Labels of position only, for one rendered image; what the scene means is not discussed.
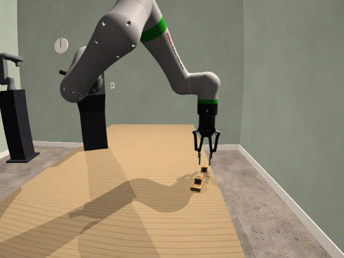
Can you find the tan cube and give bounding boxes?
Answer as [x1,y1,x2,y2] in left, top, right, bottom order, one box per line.
[194,175,203,185]
[201,164,207,173]

